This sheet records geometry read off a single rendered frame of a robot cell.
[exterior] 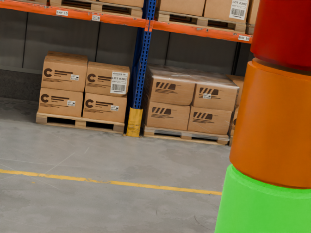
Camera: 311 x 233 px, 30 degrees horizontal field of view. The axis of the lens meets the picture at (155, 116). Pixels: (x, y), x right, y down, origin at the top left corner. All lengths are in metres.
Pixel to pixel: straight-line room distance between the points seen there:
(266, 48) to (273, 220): 0.08
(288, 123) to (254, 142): 0.02
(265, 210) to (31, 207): 5.26
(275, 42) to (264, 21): 0.01
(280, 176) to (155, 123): 7.78
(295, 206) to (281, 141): 0.03
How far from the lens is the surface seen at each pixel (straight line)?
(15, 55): 9.24
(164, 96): 7.96
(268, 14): 0.27
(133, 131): 7.97
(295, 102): 0.26
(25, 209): 5.48
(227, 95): 8.12
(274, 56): 0.26
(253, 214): 0.28
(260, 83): 0.27
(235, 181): 0.28
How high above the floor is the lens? 2.31
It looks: 14 degrees down
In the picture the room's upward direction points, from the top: 9 degrees clockwise
